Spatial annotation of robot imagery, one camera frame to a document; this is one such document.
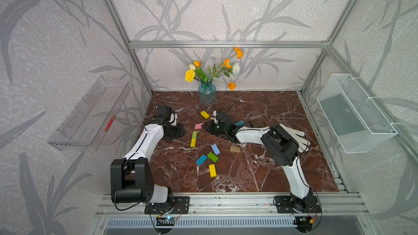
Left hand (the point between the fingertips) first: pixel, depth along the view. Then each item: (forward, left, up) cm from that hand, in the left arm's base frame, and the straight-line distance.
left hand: (181, 132), depth 87 cm
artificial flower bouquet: (+34, -5, +13) cm, 37 cm away
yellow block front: (-17, -17, -10) cm, 26 cm away
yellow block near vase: (+19, -11, -9) cm, 24 cm away
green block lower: (-10, -17, -10) cm, 22 cm away
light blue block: (-5, -18, -10) cm, 21 cm away
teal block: (+12, -34, -9) cm, 37 cm away
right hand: (+6, -9, -2) cm, 11 cm away
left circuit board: (-38, +3, -12) cm, 40 cm away
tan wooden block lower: (-6, -30, -9) cm, 32 cm away
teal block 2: (-12, -11, -9) cm, 18 cm away
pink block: (+6, -8, -4) cm, 11 cm away
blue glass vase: (+29, -13, +1) cm, 31 cm away
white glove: (-2, -69, -9) cm, 70 cm away
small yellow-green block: (-2, -5, -10) cm, 11 cm away
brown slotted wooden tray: (+14, -46, -10) cm, 49 cm away
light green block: (+4, -5, -10) cm, 12 cm away
